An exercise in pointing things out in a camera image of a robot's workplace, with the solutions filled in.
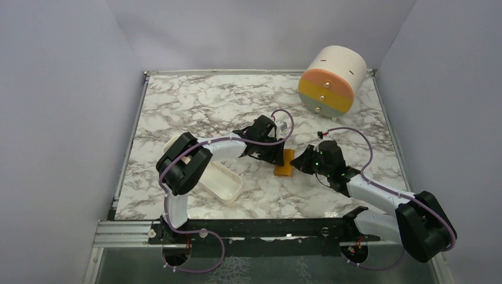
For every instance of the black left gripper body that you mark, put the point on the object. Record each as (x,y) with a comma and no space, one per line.
(269,153)

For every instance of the black metal base rail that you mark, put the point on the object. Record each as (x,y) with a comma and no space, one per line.
(253,237)

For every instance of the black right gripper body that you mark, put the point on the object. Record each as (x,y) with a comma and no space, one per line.
(311,163)

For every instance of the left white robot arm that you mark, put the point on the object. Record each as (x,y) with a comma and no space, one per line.
(179,216)

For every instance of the yellow leather card holder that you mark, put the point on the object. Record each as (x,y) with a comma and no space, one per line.
(286,169)

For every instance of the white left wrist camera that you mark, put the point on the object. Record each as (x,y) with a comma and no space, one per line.
(281,126)

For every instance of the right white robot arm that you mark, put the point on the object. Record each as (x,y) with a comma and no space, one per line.
(416,221)

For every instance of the cylindrical pastel drawer box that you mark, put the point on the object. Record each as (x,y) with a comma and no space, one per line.
(329,85)

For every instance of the white oval plastic tray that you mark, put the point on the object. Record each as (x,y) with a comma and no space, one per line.
(188,162)

